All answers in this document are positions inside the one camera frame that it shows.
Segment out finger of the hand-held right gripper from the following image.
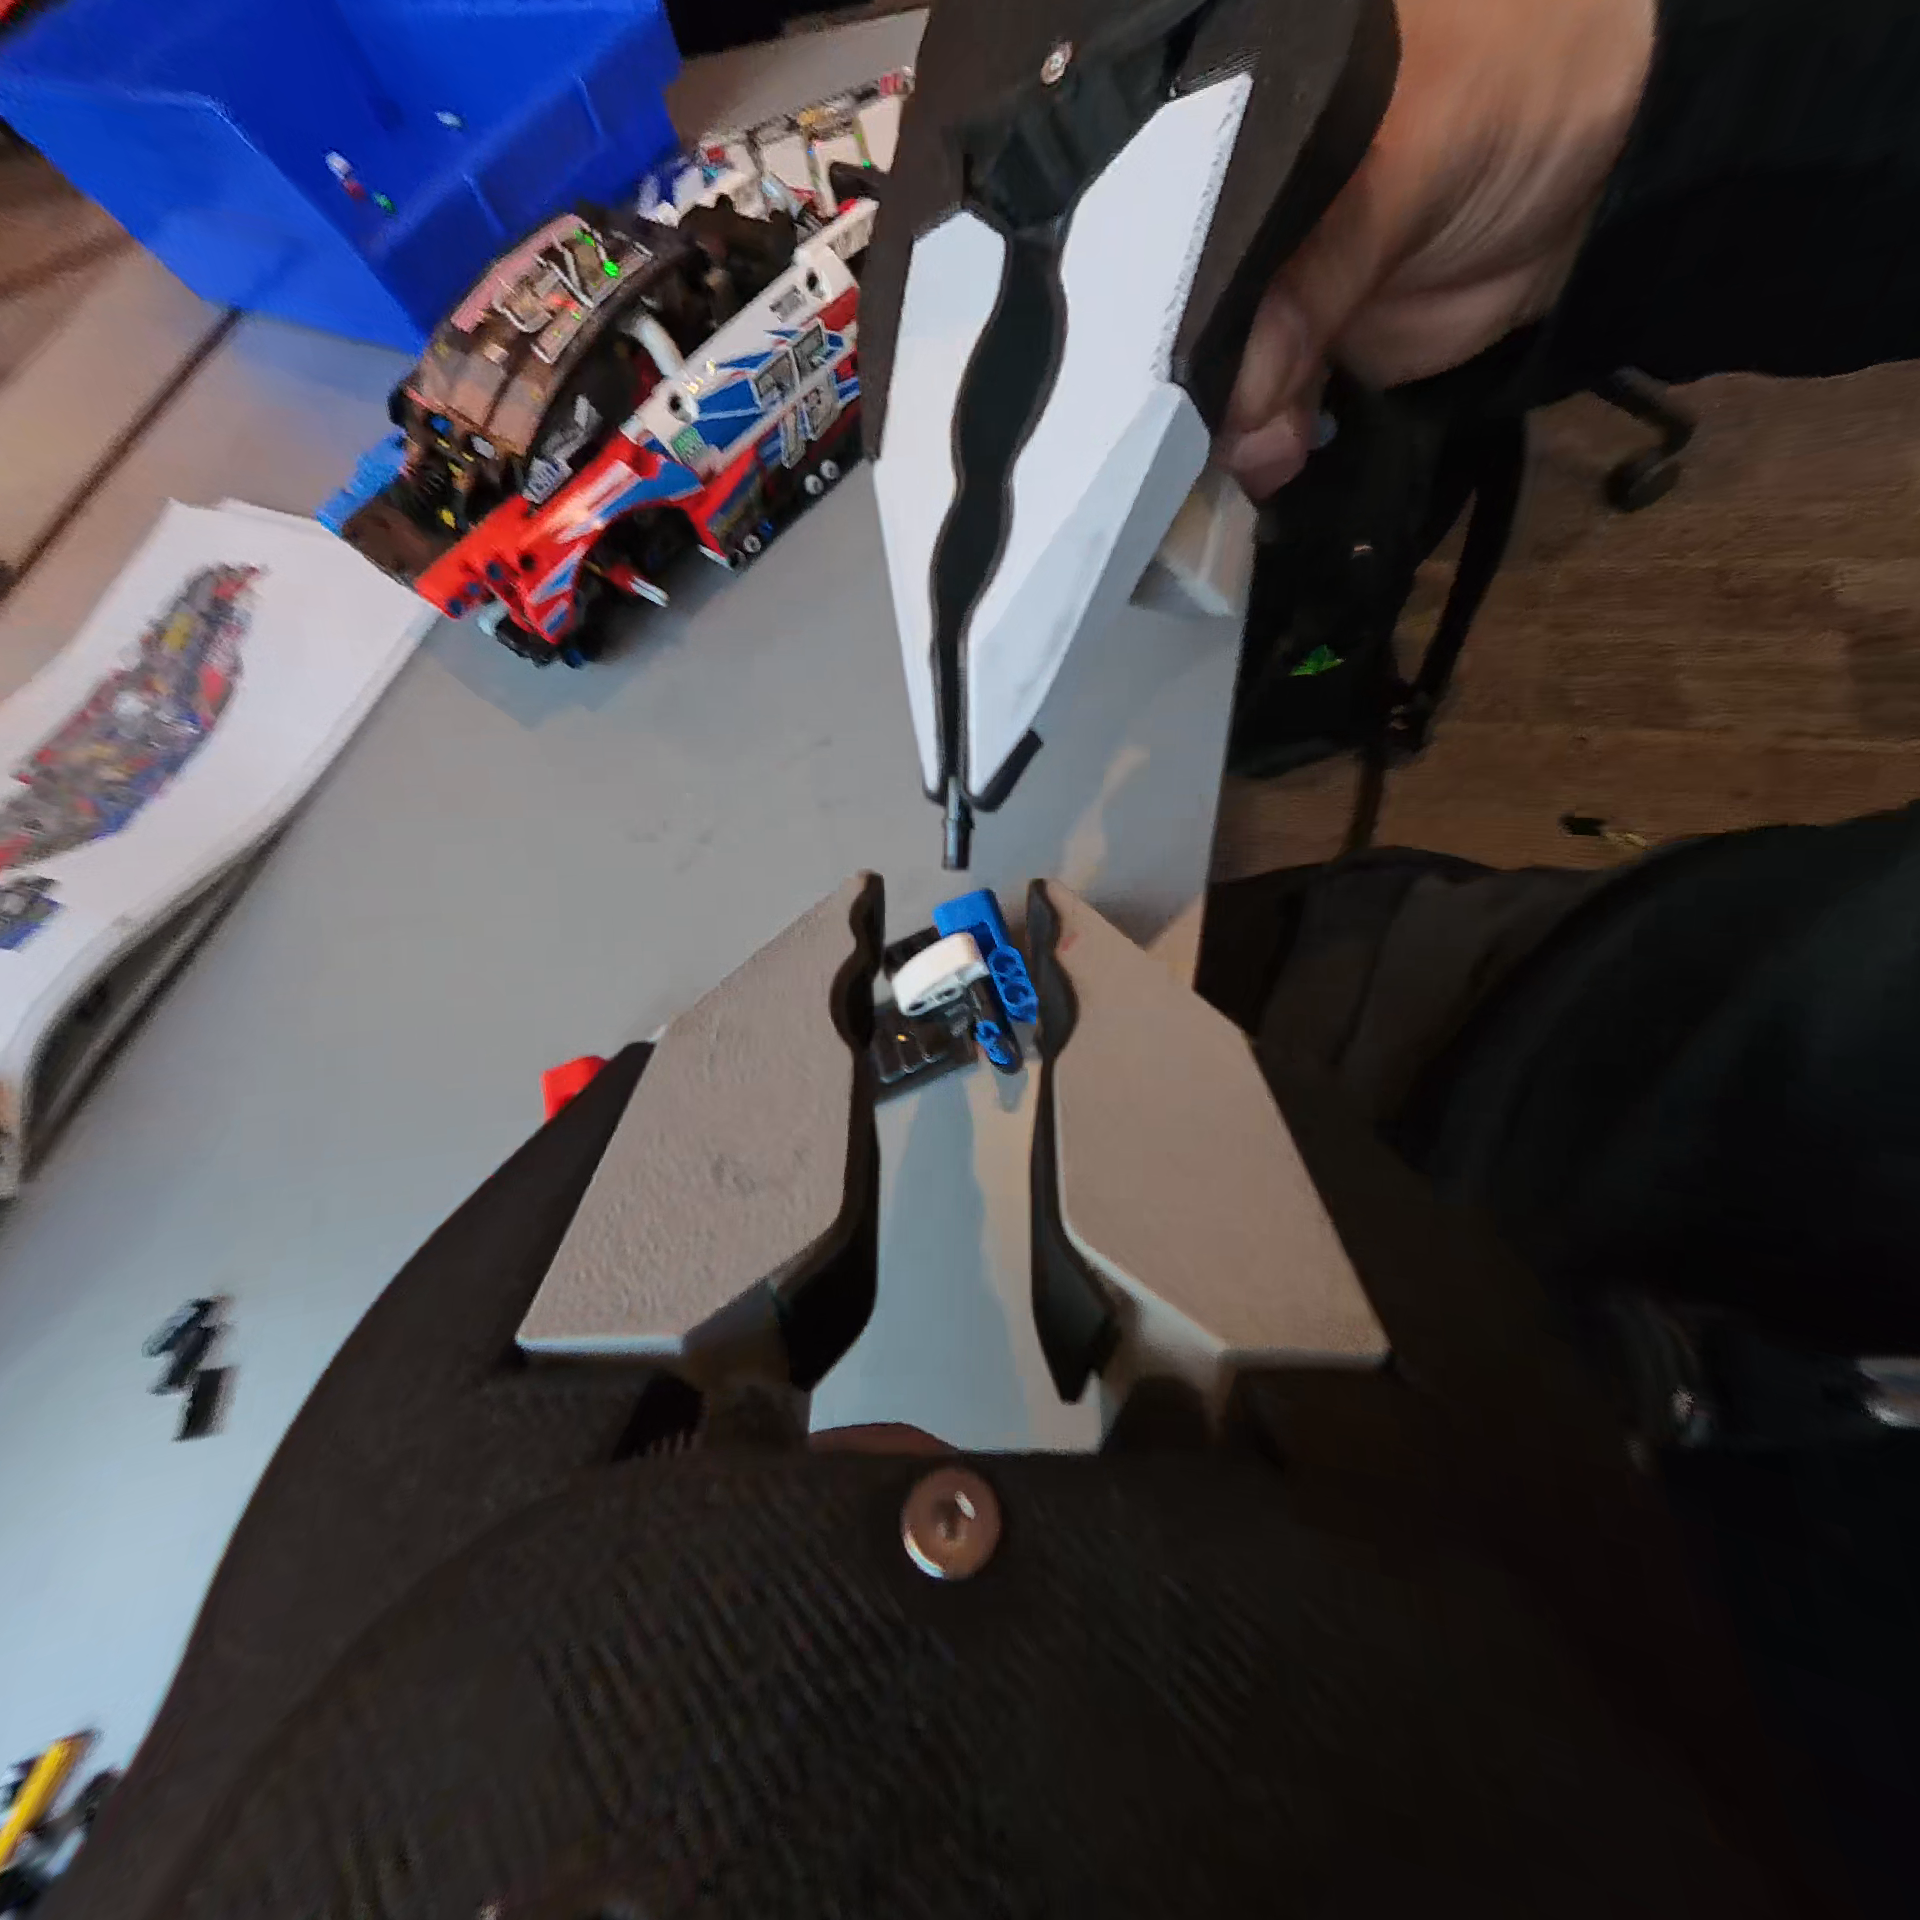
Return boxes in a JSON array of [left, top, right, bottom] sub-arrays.
[[958, 69, 1263, 815], [870, 208, 1019, 802]]

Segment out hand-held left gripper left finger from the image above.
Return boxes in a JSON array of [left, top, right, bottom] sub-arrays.
[[517, 874, 888, 1399]]

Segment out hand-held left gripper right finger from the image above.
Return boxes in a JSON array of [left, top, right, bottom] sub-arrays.
[[1027, 880, 1392, 1408]]

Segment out blue white brick assembly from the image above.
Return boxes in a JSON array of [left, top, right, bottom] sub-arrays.
[[876, 885, 1046, 1091]]

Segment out grey desk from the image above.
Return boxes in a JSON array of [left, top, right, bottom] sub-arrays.
[[0, 6, 1263, 1801]]

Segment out person's right hand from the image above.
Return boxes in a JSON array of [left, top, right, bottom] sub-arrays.
[[1213, 0, 1662, 501]]

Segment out red blue brick toy car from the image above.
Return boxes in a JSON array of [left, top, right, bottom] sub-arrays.
[[319, 67, 919, 671]]

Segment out black office chair base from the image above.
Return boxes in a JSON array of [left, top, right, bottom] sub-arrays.
[[1589, 364, 1700, 514]]

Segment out white instruction booklet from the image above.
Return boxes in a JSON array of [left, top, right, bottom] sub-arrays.
[[0, 499, 440, 1205]]

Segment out blue plastic bin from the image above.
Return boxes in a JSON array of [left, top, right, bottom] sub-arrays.
[[0, 0, 685, 358]]

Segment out yellow brick piece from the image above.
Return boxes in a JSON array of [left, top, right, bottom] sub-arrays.
[[0, 1731, 99, 1865]]

